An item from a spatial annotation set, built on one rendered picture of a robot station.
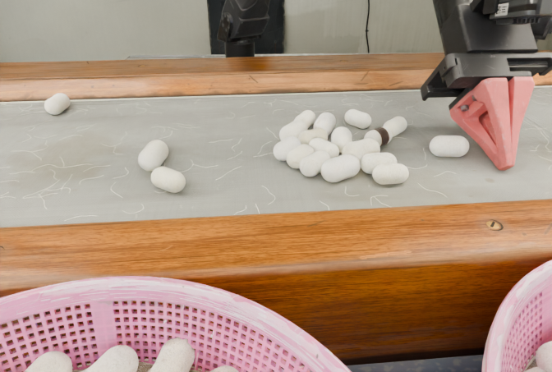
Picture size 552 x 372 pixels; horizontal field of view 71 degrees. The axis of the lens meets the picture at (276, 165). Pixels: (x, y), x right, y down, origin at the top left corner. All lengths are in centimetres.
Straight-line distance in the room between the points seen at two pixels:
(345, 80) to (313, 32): 192
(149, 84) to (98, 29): 209
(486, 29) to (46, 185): 41
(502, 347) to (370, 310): 8
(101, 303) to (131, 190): 14
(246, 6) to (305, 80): 25
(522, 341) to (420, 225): 8
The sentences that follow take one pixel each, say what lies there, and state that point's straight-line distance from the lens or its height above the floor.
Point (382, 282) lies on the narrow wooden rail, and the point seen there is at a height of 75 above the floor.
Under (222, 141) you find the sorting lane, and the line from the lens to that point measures 41.
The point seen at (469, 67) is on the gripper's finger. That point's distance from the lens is 39.
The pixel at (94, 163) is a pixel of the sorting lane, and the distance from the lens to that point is 40.
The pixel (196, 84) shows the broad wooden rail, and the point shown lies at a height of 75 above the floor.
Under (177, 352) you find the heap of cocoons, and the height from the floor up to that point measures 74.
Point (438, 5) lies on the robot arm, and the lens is 47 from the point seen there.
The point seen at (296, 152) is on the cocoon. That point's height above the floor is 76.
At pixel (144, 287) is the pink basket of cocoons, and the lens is 22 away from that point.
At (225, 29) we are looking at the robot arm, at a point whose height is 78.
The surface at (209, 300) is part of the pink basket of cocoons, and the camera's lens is 21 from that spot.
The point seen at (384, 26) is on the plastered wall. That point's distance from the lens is 256.
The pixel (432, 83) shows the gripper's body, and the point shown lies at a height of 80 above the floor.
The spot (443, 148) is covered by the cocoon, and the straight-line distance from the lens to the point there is 40.
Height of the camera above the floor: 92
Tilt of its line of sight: 30 degrees down
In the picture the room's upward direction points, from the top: straight up
